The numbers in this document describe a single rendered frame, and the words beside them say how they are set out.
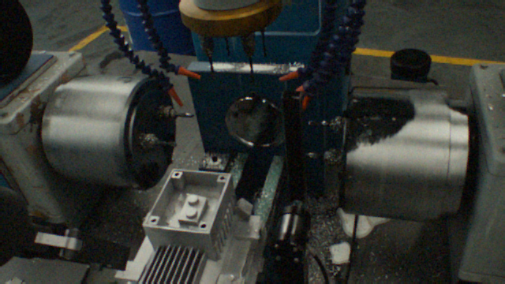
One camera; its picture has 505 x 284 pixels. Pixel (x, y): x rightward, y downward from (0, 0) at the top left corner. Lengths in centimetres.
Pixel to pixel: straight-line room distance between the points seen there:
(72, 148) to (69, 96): 11
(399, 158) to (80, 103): 62
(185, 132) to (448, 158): 85
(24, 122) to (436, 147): 79
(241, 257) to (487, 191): 40
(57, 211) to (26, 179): 11
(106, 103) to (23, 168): 25
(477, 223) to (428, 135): 17
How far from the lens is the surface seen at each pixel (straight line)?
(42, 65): 113
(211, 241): 64
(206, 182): 73
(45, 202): 113
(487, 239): 86
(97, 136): 93
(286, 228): 75
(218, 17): 73
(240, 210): 72
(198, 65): 100
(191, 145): 133
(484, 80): 90
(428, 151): 77
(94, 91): 97
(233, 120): 102
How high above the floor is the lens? 162
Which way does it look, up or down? 39 degrees down
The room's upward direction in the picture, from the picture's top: 8 degrees counter-clockwise
